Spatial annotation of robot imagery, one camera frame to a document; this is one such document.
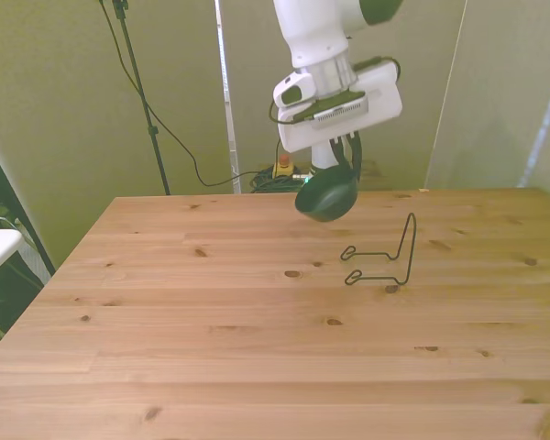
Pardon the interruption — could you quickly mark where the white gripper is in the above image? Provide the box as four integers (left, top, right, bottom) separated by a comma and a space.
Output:
277, 60, 403, 181

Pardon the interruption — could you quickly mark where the dark green bowl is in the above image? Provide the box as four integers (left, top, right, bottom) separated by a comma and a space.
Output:
294, 163, 359, 225

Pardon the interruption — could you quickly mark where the yellow emergency stop button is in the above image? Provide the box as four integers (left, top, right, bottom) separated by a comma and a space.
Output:
272, 154, 295, 179

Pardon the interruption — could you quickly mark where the black tripod stand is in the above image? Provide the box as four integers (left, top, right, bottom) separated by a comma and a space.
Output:
111, 0, 172, 197

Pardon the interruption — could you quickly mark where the dark wrist camera box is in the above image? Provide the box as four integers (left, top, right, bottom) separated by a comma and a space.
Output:
280, 87, 370, 131

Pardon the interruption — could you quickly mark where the coiled dark cable bundle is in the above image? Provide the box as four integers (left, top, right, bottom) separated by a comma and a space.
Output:
248, 165, 315, 193

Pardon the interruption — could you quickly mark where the black wire plate stand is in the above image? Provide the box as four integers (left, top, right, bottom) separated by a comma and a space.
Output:
340, 212, 417, 286

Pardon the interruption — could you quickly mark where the white vertical post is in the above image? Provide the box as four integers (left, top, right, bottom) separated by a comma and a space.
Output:
213, 0, 243, 194

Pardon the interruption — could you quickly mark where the black tripod camera cable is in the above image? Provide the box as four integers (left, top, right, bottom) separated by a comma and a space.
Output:
98, 0, 276, 188

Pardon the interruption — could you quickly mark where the black slanted frame bar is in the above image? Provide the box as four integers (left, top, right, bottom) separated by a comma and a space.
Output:
0, 130, 57, 276

